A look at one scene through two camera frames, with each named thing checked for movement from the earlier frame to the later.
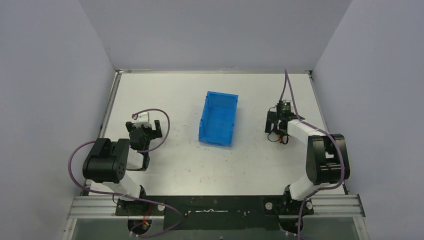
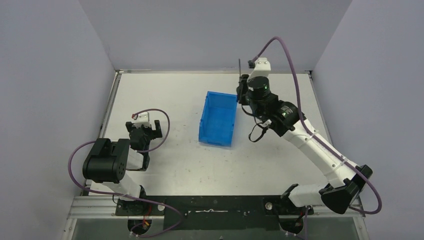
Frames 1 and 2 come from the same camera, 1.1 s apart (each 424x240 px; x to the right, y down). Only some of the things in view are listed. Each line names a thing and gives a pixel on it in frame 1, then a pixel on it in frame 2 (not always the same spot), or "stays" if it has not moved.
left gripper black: [151, 131] stays
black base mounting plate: [216, 212] stays
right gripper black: [274, 118] -> [243, 99]
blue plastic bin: [218, 118] stays
